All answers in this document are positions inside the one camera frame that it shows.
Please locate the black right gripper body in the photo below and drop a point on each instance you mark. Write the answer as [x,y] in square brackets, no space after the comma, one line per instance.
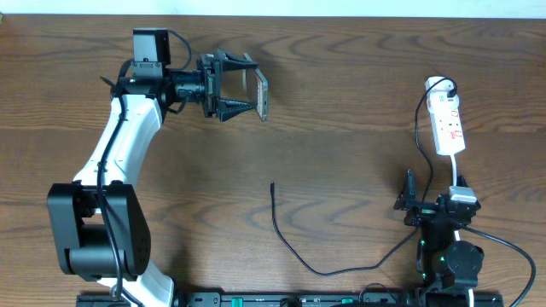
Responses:
[422,212]

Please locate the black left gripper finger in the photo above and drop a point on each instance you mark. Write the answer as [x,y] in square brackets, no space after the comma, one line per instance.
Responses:
[228,109]
[229,62]

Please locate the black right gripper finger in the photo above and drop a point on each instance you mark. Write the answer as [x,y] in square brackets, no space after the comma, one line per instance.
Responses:
[461,182]
[406,199]

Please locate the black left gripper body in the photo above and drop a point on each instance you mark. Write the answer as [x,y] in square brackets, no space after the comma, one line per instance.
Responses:
[212,87]

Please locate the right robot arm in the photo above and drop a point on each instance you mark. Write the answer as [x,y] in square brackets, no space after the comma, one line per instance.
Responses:
[448,264]

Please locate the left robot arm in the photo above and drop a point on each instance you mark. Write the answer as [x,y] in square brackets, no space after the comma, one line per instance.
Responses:
[99,228]

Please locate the white USB charger plug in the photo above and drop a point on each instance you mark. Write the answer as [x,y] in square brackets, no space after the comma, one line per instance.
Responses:
[441,83]

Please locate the white power strip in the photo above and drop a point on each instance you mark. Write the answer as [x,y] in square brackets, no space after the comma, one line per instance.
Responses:
[446,123]

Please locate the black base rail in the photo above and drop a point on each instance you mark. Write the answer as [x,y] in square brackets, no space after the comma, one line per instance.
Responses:
[381,299]

